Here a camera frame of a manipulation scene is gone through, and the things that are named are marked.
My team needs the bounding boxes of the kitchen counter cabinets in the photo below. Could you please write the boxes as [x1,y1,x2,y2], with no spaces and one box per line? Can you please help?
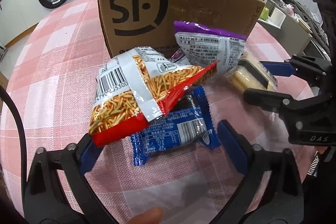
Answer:
[1,0,38,46]

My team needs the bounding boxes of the purple white snack bag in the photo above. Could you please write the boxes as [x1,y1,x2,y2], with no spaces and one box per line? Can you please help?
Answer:
[170,21,247,74]

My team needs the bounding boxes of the black cable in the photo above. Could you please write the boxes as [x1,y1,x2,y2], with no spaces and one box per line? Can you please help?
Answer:
[0,86,28,188]

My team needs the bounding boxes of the brown cardboard SF box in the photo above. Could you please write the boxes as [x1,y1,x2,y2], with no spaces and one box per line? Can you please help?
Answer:
[97,0,264,57]

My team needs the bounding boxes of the clear cake pack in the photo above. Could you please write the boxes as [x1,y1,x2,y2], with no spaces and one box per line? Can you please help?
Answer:
[226,52,278,93]

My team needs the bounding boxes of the orange noodle snack bag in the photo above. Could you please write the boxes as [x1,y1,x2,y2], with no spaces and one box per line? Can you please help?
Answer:
[88,47,217,147]

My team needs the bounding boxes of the person's left hand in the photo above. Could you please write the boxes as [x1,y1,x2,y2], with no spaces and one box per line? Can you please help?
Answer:
[127,207,163,224]

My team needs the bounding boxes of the pink plaid tablecloth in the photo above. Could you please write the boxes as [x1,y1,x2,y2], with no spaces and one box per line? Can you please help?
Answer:
[0,0,317,224]

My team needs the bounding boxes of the green mug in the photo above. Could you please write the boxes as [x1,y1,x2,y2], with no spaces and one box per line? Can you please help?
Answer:
[260,6,269,20]

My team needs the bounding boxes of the blue snack packet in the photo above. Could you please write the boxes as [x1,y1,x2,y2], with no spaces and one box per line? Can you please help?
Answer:
[130,86,221,166]

